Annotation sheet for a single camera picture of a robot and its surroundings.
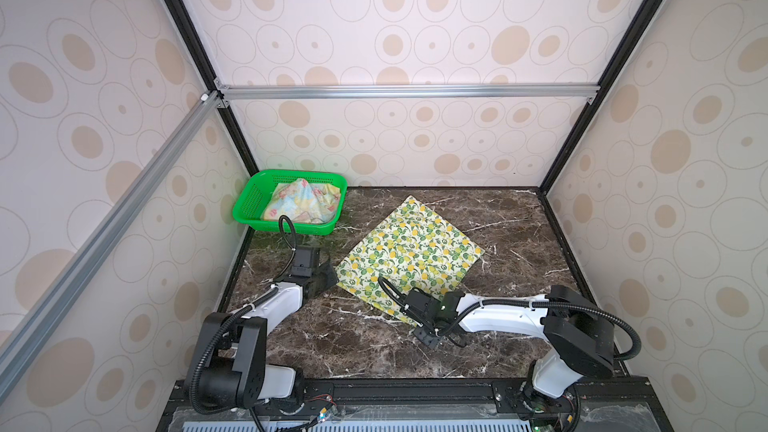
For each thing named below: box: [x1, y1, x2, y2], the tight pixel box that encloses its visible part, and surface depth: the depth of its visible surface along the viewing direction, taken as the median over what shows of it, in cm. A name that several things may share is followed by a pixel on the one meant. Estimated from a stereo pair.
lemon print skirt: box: [336, 195, 485, 326], surface depth 102 cm
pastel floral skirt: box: [260, 178, 341, 224], surface depth 111 cm
